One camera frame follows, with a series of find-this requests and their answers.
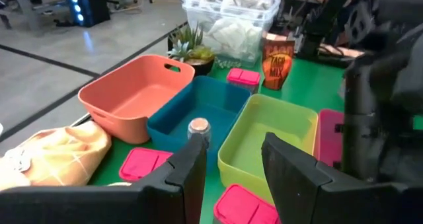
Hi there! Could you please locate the black computer with blue lights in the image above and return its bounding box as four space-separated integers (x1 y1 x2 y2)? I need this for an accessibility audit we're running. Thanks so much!
62 0 112 28

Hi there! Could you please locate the blue plastic bin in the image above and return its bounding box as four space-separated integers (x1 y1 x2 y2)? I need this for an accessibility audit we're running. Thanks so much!
147 75 252 175

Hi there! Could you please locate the yellow-green plastic bin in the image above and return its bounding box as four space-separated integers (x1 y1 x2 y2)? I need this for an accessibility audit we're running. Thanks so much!
217 93 319 205

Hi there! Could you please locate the clear plastic storage box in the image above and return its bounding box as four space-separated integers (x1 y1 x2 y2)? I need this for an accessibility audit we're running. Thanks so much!
180 0 282 68

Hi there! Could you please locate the pink-lidded red spice tin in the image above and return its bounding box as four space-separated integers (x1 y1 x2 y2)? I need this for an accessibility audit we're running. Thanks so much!
118 147 174 182
213 183 282 224
226 67 262 94

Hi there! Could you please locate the grey metal workbench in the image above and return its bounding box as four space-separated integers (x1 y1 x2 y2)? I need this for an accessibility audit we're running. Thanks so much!
0 0 72 32

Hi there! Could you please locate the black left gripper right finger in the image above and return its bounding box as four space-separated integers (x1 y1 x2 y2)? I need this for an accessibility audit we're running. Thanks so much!
260 131 423 224

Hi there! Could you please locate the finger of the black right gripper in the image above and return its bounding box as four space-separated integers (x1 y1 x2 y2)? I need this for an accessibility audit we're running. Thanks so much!
342 68 379 180

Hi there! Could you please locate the pink plastic bin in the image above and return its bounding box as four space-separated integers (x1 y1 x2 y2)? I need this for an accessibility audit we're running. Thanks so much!
313 108 345 168

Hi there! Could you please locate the cork-lidded glass spice jar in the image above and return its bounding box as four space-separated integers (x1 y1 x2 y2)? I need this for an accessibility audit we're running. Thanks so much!
187 117 212 149

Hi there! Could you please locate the yellow cloth bag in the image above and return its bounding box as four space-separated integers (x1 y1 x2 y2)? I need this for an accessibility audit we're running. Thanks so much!
0 120 112 191

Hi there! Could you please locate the succulent plant in black pot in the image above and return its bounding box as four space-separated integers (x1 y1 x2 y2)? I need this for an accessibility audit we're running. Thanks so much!
167 24 216 77

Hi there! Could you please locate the orange plastic bin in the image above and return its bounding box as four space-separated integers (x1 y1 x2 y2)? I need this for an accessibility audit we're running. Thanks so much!
77 54 196 145

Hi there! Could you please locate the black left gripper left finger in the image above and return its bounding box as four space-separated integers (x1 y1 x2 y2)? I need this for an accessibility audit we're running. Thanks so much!
0 133 208 224

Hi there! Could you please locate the orange taco mix packet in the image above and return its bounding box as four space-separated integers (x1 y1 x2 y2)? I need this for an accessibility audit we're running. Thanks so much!
261 32 295 91

